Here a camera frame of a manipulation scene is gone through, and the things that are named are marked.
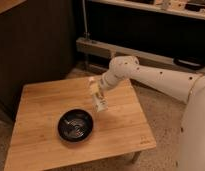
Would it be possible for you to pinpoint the white labelled bottle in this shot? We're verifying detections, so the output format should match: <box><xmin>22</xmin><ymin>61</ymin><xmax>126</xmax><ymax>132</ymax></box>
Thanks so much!
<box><xmin>88</xmin><ymin>77</ymin><xmax>107</xmax><ymax>112</ymax></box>

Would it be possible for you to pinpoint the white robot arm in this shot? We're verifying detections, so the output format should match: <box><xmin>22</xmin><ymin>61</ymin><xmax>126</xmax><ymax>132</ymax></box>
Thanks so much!
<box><xmin>100</xmin><ymin>56</ymin><xmax>205</xmax><ymax>171</ymax></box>

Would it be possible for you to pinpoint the black ceramic bowl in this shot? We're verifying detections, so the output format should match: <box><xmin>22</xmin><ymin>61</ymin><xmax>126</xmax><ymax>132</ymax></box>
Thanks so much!
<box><xmin>57</xmin><ymin>109</ymin><xmax>94</xmax><ymax>142</ymax></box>

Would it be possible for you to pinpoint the grey metal beam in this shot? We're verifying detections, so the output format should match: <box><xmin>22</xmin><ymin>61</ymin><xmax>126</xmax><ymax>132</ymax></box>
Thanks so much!
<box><xmin>76</xmin><ymin>37</ymin><xmax>205</xmax><ymax>74</ymax></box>

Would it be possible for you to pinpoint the vertical metal pole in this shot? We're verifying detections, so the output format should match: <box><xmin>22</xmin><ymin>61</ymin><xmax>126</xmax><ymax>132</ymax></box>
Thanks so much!
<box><xmin>82</xmin><ymin>0</ymin><xmax>89</xmax><ymax>40</ymax></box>

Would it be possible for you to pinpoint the wooden table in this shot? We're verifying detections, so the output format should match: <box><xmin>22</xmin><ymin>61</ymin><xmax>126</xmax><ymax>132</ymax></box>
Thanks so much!
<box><xmin>4</xmin><ymin>77</ymin><xmax>156</xmax><ymax>171</ymax></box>

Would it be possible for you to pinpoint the wooden shelf with items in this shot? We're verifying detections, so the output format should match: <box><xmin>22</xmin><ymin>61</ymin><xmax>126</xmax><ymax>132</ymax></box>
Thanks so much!
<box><xmin>90</xmin><ymin>0</ymin><xmax>205</xmax><ymax>20</ymax></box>

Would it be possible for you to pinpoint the black handle on beam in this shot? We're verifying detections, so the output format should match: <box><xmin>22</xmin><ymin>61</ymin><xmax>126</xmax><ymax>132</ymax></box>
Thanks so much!
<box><xmin>173</xmin><ymin>58</ymin><xmax>205</xmax><ymax>70</ymax></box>

